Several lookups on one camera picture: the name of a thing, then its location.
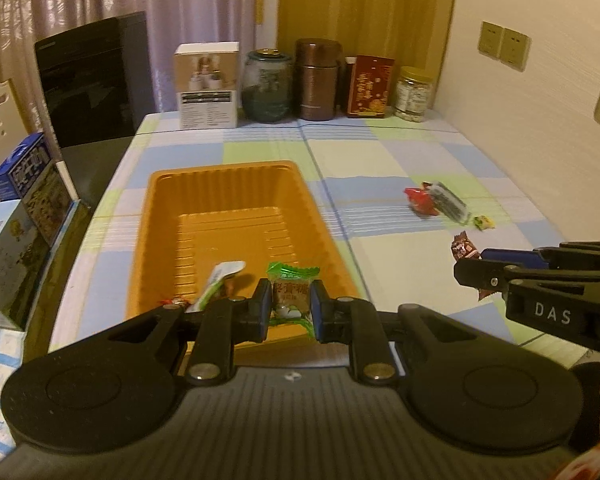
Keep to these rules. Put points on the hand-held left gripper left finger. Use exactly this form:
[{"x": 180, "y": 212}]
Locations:
[{"x": 267, "y": 307}]

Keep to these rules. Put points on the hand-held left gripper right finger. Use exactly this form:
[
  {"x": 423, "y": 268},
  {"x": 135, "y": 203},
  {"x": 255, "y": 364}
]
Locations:
[{"x": 316, "y": 312}]

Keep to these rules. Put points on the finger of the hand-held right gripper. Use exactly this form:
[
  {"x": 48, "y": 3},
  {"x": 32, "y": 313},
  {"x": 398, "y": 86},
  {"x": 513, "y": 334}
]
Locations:
[
  {"x": 485, "y": 275},
  {"x": 515, "y": 258}
]

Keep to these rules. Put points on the green candy packet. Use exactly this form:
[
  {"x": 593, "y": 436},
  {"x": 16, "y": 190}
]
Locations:
[{"x": 290, "y": 290}]

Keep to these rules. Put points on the red brown snack packet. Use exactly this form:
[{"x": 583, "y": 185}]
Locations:
[{"x": 465, "y": 249}]

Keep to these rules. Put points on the small yellow candy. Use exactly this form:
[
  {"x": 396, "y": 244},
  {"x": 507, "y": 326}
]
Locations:
[{"x": 483, "y": 222}]

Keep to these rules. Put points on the silver white stick packet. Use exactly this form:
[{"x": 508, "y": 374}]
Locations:
[{"x": 220, "y": 277}]

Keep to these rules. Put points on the black silver seaweed packet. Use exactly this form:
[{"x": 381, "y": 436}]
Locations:
[{"x": 449, "y": 202}]

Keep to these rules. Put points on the orange plastic tray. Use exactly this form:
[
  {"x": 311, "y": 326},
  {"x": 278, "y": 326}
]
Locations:
[{"x": 230, "y": 220}]

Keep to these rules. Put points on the red foil candy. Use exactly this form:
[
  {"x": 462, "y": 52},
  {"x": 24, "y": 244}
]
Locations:
[{"x": 422, "y": 200}]

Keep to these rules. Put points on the person's right forearm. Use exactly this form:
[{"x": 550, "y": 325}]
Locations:
[{"x": 597, "y": 467}]

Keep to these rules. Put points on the checkered tablecloth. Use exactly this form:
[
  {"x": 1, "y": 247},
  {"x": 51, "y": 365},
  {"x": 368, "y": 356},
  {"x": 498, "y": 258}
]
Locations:
[{"x": 405, "y": 270}]

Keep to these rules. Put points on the clear plastic jar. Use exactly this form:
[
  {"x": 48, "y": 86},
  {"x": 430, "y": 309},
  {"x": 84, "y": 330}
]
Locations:
[{"x": 412, "y": 95}]

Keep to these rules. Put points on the green glass jar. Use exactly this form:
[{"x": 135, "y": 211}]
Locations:
[{"x": 267, "y": 90}]

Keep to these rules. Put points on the dark side table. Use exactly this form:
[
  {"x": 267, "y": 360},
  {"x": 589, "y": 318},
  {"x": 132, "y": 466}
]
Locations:
[{"x": 97, "y": 170}]

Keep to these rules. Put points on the red gift box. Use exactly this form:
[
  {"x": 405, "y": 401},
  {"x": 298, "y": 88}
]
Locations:
[{"x": 371, "y": 87}]

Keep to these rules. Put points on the white product box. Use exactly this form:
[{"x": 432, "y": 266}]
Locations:
[{"x": 207, "y": 85}]

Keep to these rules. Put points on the brown thermos flask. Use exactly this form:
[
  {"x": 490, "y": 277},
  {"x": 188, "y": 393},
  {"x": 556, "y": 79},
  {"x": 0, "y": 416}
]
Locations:
[{"x": 317, "y": 80}]

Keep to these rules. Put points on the pale blue carton box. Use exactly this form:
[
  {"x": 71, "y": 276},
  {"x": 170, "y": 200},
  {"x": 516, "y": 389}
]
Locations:
[{"x": 10, "y": 270}]

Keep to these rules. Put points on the blue white patterned cloth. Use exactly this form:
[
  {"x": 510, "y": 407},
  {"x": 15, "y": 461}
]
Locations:
[{"x": 0, "y": 375}]

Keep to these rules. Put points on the black glossy monitor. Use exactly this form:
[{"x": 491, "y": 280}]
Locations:
[{"x": 90, "y": 80}]

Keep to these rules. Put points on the yellow curtain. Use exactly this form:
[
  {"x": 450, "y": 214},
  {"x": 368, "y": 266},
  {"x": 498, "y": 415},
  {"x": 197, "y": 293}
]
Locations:
[{"x": 365, "y": 5}]

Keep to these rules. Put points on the white carved wooden board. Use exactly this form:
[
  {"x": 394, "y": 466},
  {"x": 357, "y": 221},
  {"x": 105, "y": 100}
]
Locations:
[{"x": 0, "y": 120}]

